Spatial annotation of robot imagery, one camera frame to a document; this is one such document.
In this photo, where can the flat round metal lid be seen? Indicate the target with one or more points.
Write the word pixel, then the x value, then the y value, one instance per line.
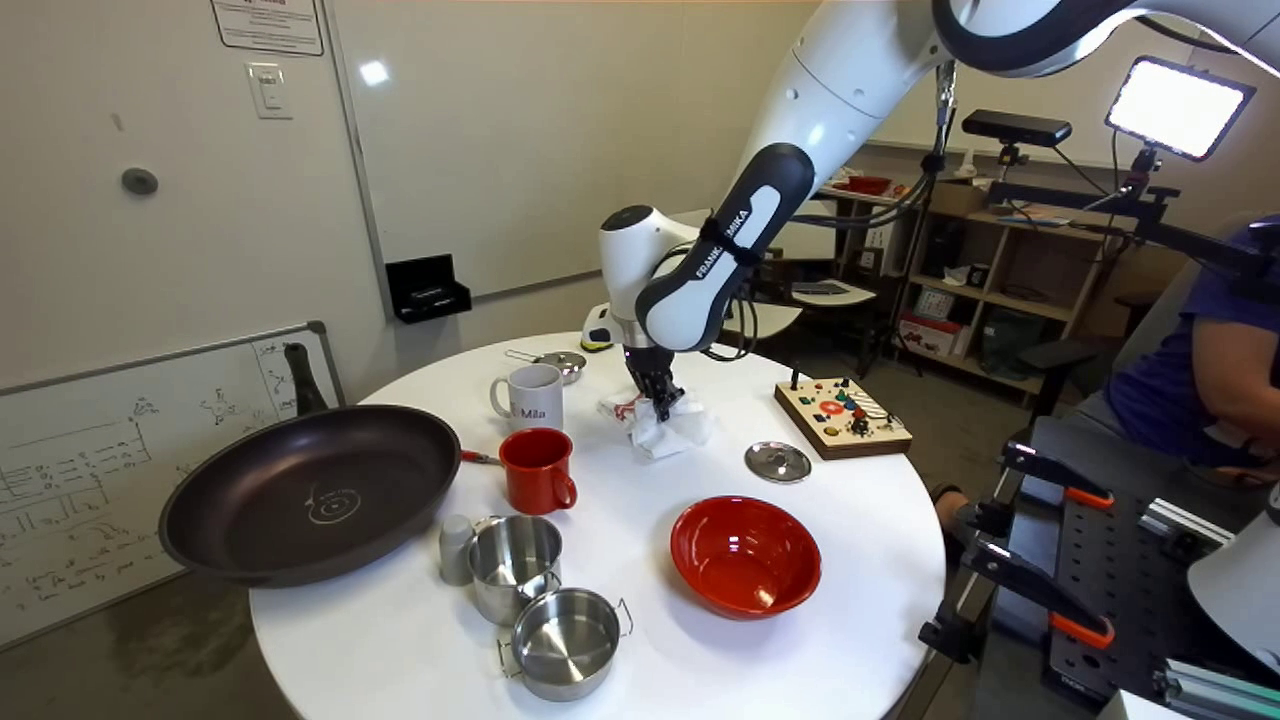
pixel 778 460

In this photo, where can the red bowl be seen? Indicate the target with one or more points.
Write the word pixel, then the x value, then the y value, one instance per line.
pixel 747 559

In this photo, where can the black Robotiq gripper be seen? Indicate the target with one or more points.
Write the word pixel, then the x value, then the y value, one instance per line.
pixel 652 370

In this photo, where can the black frying pan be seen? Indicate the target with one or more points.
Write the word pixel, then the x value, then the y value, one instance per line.
pixel 305 493

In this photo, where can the black wall tray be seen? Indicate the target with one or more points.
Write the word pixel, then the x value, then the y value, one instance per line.
pixel 426 289

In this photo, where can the tall steel pot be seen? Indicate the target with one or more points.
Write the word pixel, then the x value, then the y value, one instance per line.
pixel 515 566

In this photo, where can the leaning whiteboard with drawings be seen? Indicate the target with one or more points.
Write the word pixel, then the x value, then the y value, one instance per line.
pixel 94 482

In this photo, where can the aluminium rail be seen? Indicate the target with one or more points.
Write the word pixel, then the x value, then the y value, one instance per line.
pixel 1220 689

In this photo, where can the wooden button board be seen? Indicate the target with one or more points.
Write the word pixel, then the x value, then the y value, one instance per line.
pixel 843 423

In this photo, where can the black clamp orange tip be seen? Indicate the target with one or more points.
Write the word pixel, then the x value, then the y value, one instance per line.
pixel 1052 474
pixel 1035 586

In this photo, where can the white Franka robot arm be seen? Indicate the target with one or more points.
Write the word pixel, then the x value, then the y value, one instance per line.
pixel 853 80

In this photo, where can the red enamel mug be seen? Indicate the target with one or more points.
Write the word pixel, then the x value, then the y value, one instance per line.
pixel 536 474

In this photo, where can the yellow sponge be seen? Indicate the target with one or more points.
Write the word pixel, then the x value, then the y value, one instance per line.
pixel 593 341

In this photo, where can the round grey wall knob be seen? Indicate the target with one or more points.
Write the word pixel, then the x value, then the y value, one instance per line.
pixel 138 181

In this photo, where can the white mug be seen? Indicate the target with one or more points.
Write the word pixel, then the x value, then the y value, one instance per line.
pixel 532 398

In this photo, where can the person's bare forearm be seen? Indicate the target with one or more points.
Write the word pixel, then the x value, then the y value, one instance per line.
pixel 1232 387

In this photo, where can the white wall switch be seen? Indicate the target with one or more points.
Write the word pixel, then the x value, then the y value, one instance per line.
pixel 269 91

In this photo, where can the small steel cup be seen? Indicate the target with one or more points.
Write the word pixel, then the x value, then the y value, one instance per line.
pixel 459 550

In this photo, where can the small grey dish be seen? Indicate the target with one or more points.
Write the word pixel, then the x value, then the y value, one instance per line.
pixel 562 367

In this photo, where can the black robot mounting cart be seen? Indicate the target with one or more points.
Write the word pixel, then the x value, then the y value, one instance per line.
pixel 1135 575

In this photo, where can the wooden shelf unit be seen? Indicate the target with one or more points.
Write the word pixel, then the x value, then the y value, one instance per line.
pixel 986 300

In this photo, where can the paper wall notice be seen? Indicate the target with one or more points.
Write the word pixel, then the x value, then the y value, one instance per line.
pixel 267 27

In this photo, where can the bright LED light panel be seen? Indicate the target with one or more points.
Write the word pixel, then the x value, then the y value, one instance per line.
pixel 1181 107

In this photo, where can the person in purple shirt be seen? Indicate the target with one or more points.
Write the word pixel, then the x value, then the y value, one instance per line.
pixel 1181 380

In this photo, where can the red and white striped towel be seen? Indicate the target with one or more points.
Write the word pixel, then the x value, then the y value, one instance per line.
pixel 675 435

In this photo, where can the large wall whiteboard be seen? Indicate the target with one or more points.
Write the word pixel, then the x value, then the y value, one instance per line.
pixel 532 133

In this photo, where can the black camera on stand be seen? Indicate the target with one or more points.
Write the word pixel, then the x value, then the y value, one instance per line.
pixel 1019 131

